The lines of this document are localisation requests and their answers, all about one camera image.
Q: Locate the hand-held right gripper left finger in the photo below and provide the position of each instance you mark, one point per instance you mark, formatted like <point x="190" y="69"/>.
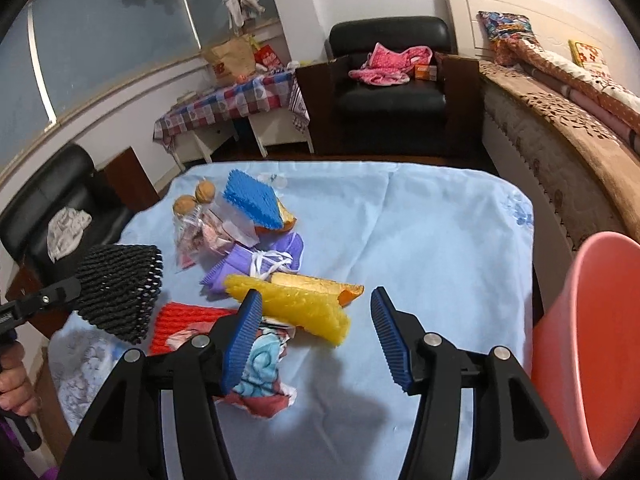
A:
<point x="245" y="340"/>

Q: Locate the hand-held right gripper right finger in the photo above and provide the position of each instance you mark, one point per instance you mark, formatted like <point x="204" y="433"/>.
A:
<point x="387" y="340"/>

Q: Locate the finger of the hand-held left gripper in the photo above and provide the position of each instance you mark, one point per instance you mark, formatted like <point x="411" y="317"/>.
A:
<point x="47" y="297"/>

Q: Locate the colourful printed wrapper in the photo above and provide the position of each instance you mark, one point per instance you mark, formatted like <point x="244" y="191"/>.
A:
<point x="260" y="360"/>

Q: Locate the yellow foam fruit net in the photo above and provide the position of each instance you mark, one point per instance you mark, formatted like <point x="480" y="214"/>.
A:
<point x="300" y="310"/>

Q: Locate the black foam fruit net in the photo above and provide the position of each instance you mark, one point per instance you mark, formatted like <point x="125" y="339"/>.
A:
<point x="120" y="290"/>

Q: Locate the purple cloth pouch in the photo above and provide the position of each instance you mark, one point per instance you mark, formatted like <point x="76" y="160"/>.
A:
<point x="235" y="260"/>

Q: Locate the clear plastic snack bag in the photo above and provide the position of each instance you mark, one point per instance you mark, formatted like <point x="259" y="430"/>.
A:
<point x="210" y="235"/>

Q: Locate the blue foam fruit net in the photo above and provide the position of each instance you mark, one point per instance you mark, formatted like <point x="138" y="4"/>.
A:
<point x="250" y="200"/>

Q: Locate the pink plastic bucket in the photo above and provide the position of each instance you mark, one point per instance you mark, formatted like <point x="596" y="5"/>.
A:
<point x="590" y="335"/>

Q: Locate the person's left hand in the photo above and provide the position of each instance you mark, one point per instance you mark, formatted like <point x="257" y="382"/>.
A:
<point x="15" y="385"/>

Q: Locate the red foam fruit net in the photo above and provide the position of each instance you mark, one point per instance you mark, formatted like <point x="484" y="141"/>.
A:
<point x="180" y="322"/>

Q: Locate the white crumpled cloth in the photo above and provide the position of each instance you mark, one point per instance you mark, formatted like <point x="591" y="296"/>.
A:
<point x="67" y="230"/>

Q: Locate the large orange peel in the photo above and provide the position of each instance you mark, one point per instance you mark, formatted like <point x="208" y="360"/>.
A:
<point x="320" y="285"/>

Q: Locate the light blue tablecloth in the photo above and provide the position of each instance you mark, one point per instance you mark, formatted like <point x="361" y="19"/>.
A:
<point x="425" y="260"/>

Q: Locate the black armchair with white cloth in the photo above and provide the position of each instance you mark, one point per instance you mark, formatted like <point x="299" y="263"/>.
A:
<point x="50" y="175"/>

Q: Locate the small orange peel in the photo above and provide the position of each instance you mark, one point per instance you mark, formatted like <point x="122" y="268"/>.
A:
<point x="285" y="220"/>

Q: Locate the white side table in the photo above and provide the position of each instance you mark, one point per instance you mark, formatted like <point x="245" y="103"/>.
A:
<point x="272" y="130"/>

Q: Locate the checkered tablecloth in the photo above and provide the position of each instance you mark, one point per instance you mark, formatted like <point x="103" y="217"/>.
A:
<point x="225" y="97"/>

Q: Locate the black armchair with pink cloth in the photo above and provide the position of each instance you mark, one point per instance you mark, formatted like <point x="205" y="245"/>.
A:
<point x="390" y="95"/>

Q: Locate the brown patterned bed blanket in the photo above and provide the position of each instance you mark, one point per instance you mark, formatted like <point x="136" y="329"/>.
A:
<point x="575" y="160"/>

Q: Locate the large window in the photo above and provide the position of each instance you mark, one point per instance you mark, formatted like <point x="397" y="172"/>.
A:
<point x="100" y="35"/>

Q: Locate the small orange box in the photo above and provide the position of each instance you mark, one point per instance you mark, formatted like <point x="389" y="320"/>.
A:
<point x="425" y="72"/>

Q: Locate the pink dotted cloth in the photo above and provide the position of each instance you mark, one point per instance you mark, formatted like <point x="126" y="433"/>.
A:
<point x="385" y="62"/>

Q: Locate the brown paper bag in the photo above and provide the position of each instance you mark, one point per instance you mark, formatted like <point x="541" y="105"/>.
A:
<point x="230" y="57"/>

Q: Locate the red bag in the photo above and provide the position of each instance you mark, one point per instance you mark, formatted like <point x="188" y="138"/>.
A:
<point x="267" y="57"/>

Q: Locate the folded floral quilt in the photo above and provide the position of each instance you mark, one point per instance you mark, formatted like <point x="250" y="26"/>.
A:
<point x="575" y="82"/>

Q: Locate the colourful printed pillow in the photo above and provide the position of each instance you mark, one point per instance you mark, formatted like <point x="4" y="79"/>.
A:
<point x="505" y="27"/>

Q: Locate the white printed hanging cloth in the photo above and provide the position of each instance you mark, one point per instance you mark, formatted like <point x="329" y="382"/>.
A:
<point x="242" y="5"/>

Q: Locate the yellow floral pillow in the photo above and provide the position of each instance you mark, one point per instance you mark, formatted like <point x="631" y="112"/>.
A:
<point x="590" y="55"/>

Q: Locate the white bed frame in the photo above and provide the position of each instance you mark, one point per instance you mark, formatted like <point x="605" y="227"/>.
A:
<point x="525" y="5"/>

